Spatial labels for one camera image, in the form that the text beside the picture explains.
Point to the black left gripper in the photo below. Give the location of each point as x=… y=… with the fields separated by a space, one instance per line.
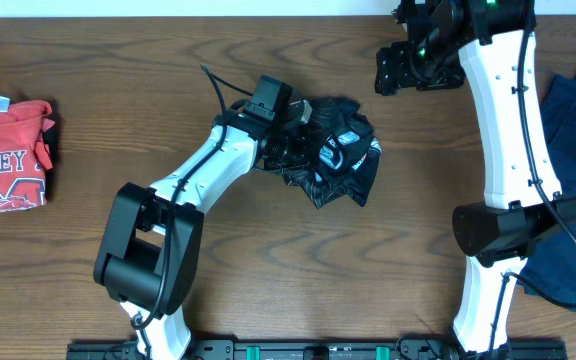
x=278 y=151

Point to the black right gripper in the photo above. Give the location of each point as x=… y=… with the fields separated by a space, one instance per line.
x=395 y=72

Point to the black cycling jersey orange lines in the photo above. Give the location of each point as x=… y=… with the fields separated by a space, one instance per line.
x=343 y=153

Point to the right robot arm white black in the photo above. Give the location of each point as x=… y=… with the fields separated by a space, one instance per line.
x=489 y=46

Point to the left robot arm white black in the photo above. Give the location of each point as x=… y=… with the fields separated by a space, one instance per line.
x=149 y=252

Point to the red folded printed t-shirt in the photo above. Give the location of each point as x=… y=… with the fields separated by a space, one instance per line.
x=24 y=155

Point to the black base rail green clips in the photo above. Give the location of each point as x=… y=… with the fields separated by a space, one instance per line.
x=405 y=348

